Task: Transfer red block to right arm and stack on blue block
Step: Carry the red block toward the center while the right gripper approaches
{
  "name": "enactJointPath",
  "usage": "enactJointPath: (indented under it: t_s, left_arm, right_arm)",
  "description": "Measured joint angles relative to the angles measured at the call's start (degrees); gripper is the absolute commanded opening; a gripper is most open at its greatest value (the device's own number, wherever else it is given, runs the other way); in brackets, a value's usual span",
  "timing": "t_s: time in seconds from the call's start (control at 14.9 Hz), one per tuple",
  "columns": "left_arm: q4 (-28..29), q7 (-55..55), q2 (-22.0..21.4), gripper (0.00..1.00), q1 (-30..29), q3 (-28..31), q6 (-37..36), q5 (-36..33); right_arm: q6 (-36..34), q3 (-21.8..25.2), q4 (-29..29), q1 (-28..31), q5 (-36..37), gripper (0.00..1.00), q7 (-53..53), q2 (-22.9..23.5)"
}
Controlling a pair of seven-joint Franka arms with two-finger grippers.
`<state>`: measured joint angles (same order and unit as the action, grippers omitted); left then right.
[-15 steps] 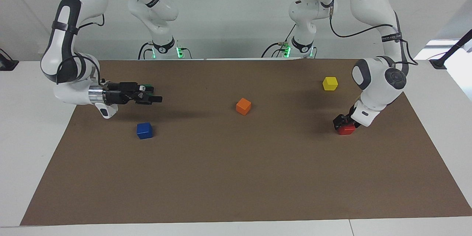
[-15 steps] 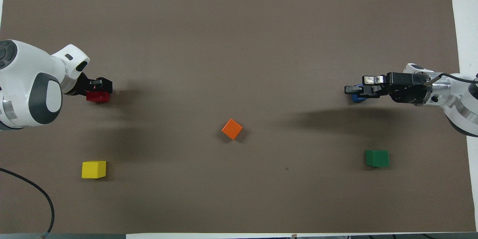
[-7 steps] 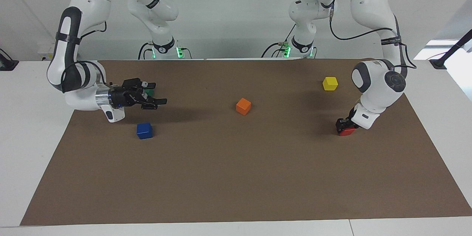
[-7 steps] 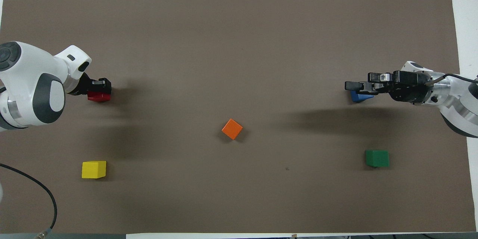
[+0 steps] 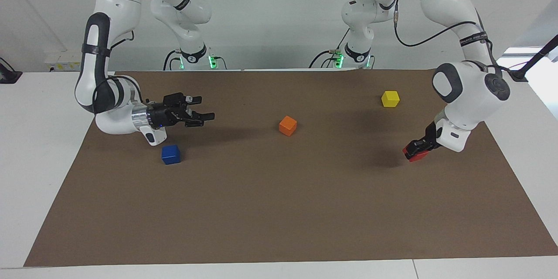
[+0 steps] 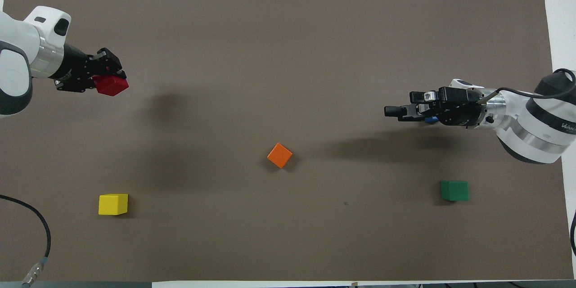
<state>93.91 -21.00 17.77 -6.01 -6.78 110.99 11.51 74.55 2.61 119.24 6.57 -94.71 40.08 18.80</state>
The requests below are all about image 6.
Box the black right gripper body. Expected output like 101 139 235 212
418 88 489 129

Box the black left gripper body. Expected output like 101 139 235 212
49 45 97 94

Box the red cube block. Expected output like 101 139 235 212
93 76 129 96

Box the green cube block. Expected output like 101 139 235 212
440 180 469 202

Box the orange cube block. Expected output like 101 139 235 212
267 143 293 169

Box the yellow cube block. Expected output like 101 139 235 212
98 193 129 216

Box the brown table mat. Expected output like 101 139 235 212
0 0 574 282

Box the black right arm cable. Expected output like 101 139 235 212
477 68 576 257

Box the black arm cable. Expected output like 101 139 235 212
477 68 576 257
0 194 51 287

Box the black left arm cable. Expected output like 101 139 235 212
0 194 51 287

